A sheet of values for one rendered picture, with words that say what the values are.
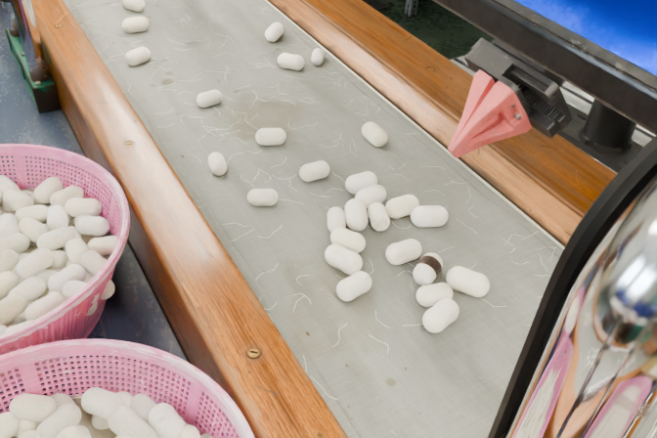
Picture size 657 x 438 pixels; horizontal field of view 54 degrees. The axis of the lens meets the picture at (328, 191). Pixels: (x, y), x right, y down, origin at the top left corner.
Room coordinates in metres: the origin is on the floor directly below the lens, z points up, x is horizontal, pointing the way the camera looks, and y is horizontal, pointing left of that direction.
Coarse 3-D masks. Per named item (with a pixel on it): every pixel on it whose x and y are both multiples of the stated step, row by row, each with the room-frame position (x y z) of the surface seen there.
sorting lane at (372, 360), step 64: (64, 0) 0.95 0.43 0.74; (192, 0) 0.99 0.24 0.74; (256, 0) 1.01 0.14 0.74; (192, 64) 0.78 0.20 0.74; (256, 64) 0.80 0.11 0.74; (192, 128) 0.63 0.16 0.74; (256, 128) 0.64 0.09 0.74; (320, 128) 0.65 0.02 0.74; (384, 128) 0.66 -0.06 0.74; (192, 192) 0.51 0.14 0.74; (320, 192) 0.53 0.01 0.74; (448, 192) 0.54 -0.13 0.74; (256, 256) 0.43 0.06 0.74; (320, 256) 0.43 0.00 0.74; (384, 256) 0.44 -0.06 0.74; (448, 256) 0.45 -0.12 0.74; (512, 256) 0.45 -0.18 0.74; (320, 320) 0.36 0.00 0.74; (384, 320) 0.36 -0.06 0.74; (512, 320) 0.37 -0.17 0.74; (320, 384) 0.29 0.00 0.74; (384, 384) 0.30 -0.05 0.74; (448, 384) 0.30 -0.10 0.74
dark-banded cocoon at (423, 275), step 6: (438, 258) 0.42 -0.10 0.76; (420, 264) 0.41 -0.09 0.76; (414, 270) 0.41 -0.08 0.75; (420, 270) 0.41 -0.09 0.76; (426, 270) 0.41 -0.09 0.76; (432, 270) 0.41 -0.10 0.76; (414, 276) 0.41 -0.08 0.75; (420, 276) 0.40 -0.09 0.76; (426, 276) 0.40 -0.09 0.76; (432, 276) 0.40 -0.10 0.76; (420, 282) 0.40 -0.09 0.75; (426, 282) 0.40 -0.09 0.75; (432, 282) 0.40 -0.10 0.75
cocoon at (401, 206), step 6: (396, 198) 0.50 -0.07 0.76; (402, 198) 0.50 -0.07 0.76; (408, 198) 0.50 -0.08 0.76; (414, 198) 0.50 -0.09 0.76; (390, 204) 0.49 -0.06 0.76; (396, 204) 0.49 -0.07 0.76; (402, 204) 0.49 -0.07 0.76; (408, 204) 0.50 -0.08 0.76; (414, 204) 0.50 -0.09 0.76; (390, 210) 0.49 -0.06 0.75; (396, 210) 0.49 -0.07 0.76; (402, 210) 0.49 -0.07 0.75; (408, 210) 0.49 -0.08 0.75; (390, 216) 0.49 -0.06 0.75; (396, 216) 0.49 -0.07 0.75; (402, 216) 0.49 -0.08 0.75
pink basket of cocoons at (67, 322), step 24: (0, 144) 0.53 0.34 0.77; (24, 144) 0.53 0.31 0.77; (0, 168) 0.52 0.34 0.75; (24, 168) 0.52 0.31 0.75; (48, 168) 0.52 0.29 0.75; (72, 168) 0.51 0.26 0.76; (96, 168) 0.50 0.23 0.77; (96, 192) 0.50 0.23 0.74; (120, 192) 0.47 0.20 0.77; (120, 216) 0.45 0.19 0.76; (120, 240) 0.40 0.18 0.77; (96, 288) 0.36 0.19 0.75; (72, 312) 0.34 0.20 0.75; (96, 312) 0.38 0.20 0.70; (0, 336) 0.29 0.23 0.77; (24, 336) 0.30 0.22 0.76; (48, 336) 0.32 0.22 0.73; (72, 336) 0.35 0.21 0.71
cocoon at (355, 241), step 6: (336, 228) 0.45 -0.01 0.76; (342, 228) 0.45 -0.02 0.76; (330, 234) 0.45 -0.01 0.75; (336, 234) 0.45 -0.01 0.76; (342, 234) 0.44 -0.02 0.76; (348, 234) 0.44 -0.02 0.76; (354, 234) 0.45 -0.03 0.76; (360, 234) 0.45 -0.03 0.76; (330, 240) 0.45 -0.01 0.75; (336, 240) 0.44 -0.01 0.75; (342, 240) 0.44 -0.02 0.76; (348, 240) 0.44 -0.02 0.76; (354, 240) 0.44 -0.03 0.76; (360, 240) 0.44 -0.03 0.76; (348, 246) 0.44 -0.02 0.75; (354, 246) 0.43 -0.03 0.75; (360, 246) 0.44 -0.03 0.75
